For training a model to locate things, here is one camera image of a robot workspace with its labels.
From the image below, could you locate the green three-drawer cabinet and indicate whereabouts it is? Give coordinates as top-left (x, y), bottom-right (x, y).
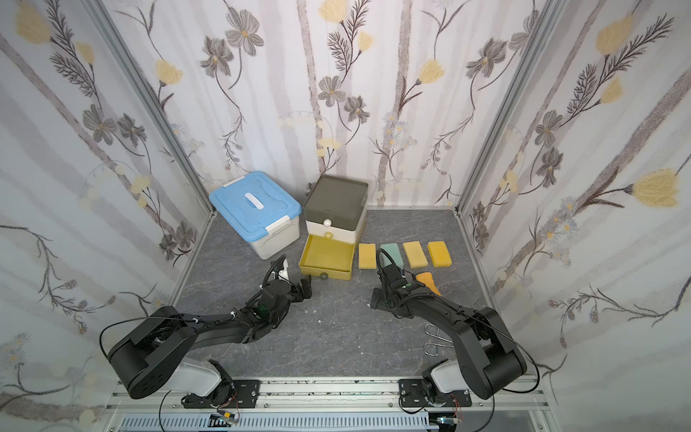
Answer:
top-left (299, 175), bottom-right (368, 281)

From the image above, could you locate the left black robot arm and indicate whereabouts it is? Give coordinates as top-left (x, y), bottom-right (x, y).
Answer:
top-left (103, 275), bottom-right (312, 409)

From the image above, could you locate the pale yellow sponge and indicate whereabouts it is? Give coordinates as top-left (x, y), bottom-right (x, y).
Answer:
top-left (403, 240), bottom-right (428, 269)

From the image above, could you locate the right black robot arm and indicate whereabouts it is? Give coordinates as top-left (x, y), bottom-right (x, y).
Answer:
top-left (371, 265), bottom-right (527, 400)

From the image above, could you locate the blue lid storage box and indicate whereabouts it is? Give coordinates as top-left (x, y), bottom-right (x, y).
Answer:
top-left (210, 171), bottom-right (302, 259)

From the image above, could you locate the white cable duct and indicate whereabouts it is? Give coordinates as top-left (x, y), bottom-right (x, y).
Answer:
top-left (114, 412), bottom-right (439, 431)

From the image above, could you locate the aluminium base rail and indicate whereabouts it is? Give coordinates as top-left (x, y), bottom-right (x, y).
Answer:
top-left (97, 377), bottom-right (558, 431)

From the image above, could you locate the orange sponge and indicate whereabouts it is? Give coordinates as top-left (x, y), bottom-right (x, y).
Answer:
top-left (416, 272), bottom-right (441, 296)

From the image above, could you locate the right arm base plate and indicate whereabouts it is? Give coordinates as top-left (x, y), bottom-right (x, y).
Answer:
top-left (398, 378), bottom-right (473, 410)

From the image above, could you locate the yellow green-backed sponge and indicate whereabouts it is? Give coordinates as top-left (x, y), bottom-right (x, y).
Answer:
top-left (358, 243), bottom-right (377, 270)

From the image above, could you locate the metal wire hook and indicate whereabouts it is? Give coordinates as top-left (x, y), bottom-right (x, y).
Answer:
top-left (423, 323), bottom-right (455, 357)

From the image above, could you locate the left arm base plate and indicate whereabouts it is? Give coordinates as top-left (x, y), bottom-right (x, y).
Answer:
top-left (181, 380), bottom-right (261, 410)

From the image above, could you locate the light green sponge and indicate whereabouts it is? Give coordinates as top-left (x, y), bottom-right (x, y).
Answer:
top-left (380, 243), bottom-right (404, 268)

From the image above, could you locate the bright yellow sponge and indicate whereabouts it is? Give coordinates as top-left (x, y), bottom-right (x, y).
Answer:
top-left (428, 240), bottom-right (453, 267)

